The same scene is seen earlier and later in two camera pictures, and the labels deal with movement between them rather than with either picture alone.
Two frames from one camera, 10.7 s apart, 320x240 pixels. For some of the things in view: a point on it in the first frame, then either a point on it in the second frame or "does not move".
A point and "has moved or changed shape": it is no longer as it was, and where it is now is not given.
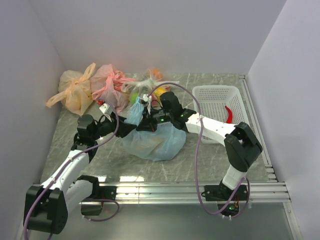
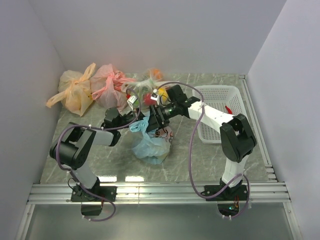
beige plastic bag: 75,93 does not move
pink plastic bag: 106,83 does not move
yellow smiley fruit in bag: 159,90 does not move
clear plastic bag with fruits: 153,83 does not move
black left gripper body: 107,127 → 129,118
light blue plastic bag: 162,144 has moved or changed shape
